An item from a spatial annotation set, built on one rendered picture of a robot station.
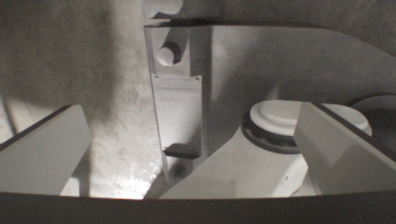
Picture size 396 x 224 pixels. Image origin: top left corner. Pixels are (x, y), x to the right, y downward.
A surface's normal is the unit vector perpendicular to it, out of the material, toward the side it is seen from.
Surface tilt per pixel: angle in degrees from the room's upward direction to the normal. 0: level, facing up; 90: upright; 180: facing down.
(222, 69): 0
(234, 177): 90
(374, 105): 0
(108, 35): 0
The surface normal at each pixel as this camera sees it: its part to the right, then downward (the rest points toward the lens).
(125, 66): -0.21, 0.48
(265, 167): -0.02, -0.87
